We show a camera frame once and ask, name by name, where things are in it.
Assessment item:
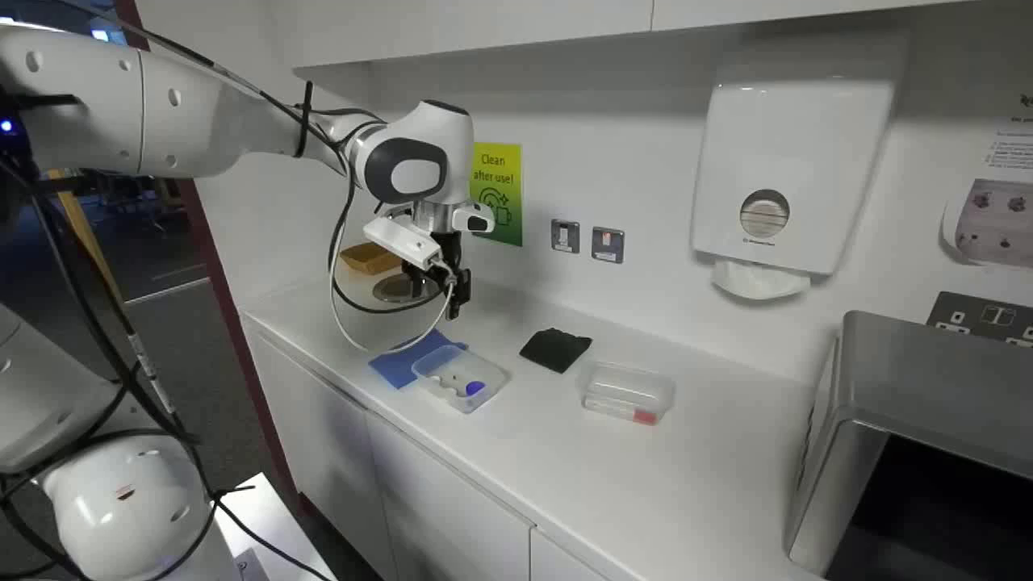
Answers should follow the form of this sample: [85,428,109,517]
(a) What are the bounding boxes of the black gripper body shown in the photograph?
[433,234,470,303]

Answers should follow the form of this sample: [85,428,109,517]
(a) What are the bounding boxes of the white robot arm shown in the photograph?
[0,24,490,581]

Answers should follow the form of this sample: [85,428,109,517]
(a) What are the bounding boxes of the clear container with marker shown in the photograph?
[577,365,676,423]

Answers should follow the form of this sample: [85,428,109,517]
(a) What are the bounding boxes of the red capped marker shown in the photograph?
[633,409,659,428]

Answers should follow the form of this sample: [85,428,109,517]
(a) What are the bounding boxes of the white upper cabinets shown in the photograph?
[261,0,973,74]

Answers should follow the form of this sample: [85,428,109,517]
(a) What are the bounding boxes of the white paper towel dispenser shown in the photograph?
[692,82,894,303]

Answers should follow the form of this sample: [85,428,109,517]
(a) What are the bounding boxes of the grey metal appliance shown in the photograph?
[785,309,1033,574]

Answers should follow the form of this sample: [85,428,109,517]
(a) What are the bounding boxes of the black control panel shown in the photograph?
[928,290,1033,348]

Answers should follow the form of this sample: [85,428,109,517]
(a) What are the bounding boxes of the green yellow wall sign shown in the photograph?
[470,142,523,247]

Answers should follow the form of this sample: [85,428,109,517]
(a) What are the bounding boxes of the left wall socket plate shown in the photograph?
[553,220,581,255]

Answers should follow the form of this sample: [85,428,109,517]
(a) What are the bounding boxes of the wall socket plate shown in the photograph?
[553,220,581,255]
[592,227,625,264]

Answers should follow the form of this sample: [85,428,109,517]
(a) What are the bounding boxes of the right wall socket plate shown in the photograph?
[592,227,625,264]

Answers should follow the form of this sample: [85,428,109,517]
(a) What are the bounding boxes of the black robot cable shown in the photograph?
[0,21,454,581]

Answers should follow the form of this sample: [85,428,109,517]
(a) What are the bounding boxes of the white wall poster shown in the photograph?
[940,125,1033,268]

